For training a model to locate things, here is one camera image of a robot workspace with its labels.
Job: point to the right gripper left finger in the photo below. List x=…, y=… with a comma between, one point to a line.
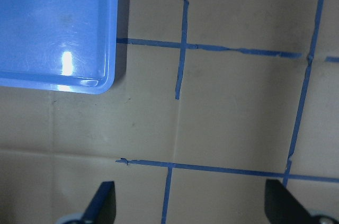
x=102, y=207

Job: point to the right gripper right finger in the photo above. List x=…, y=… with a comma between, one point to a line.
x=280, y=206

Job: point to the blue plastic tray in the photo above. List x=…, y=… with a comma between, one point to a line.
x=59, y=45

